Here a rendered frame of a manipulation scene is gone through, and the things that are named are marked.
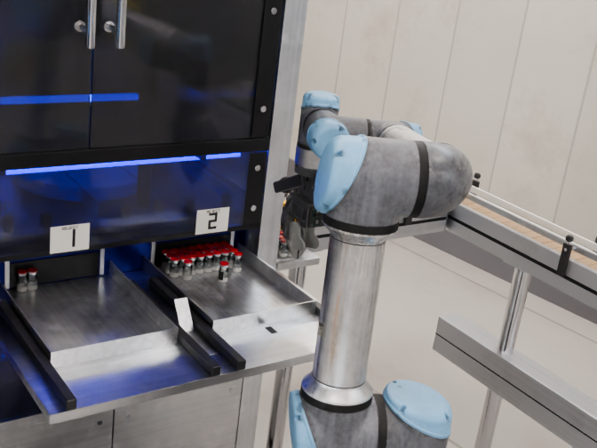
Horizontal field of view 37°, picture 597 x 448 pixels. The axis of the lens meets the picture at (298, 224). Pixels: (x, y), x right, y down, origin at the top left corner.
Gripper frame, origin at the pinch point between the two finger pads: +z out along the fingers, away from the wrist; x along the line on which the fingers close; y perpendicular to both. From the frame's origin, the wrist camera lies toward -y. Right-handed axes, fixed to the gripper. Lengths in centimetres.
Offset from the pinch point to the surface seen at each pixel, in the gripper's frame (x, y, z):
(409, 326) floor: 149, -109, 103
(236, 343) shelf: -17.3, 7.3, 15.0
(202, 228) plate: -10.1, -23.2, 2.6
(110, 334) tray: -39.5, -5.0, 14.7
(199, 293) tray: -14.0, -15.1, 14.7
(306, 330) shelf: -0.4, 7.9, 15.0
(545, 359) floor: 186, -63, 103
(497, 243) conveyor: 82, -14, 15
